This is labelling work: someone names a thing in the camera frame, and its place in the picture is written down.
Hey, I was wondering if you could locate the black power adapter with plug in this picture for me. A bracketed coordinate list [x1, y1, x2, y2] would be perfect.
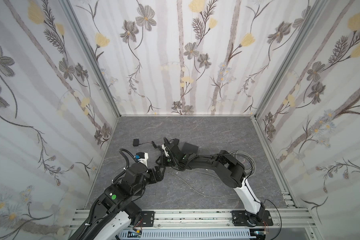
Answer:
[132, 138, 161, 169]

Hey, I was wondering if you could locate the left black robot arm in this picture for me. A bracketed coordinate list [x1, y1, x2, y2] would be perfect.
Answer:
[69, 149, 166, 240]

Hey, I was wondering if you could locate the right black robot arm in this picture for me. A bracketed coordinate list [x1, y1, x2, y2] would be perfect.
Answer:
[162, 144, 268, 227]

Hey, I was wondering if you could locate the black power adapter with cable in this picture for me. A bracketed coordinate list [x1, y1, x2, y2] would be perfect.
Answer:
[151, 139, 180, 150]

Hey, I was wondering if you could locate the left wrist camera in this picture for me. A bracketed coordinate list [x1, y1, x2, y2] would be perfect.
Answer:
[135, 152, 149, 166]

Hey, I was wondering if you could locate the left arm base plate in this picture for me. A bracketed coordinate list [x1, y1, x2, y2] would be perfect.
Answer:
[132, 211, 156, 228]

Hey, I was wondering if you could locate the white slotted cable duct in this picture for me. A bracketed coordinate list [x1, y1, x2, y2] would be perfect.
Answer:
[116, 229, 256, 240]

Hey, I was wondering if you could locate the grey coiled ethernet cable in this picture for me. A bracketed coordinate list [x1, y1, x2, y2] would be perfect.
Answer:
[229, 149, 257, 178]

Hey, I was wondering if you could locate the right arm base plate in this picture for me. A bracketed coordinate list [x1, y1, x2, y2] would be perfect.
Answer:
[231, 211, 274, 228]

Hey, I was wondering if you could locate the aluminium mounting rail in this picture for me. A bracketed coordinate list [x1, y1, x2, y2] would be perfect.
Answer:
[68, 208, 316, 230]

